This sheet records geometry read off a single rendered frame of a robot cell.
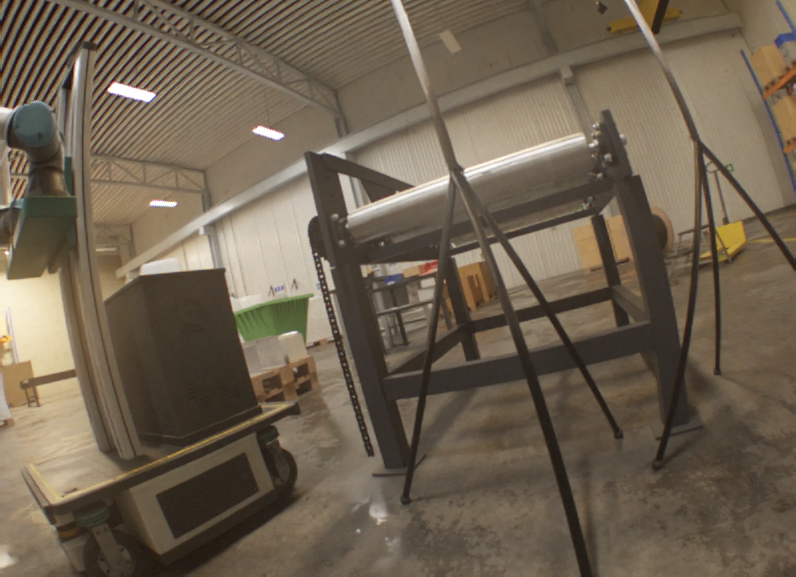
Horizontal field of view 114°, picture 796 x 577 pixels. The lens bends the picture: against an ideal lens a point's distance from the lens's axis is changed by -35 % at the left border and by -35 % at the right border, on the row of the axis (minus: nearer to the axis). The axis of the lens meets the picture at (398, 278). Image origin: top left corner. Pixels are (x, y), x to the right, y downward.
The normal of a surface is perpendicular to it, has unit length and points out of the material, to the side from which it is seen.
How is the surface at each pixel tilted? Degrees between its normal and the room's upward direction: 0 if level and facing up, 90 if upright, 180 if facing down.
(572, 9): 90
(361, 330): 90
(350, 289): 90
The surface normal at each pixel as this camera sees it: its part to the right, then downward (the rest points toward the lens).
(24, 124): 0.67, -0.16
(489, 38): -0.40, 0.07
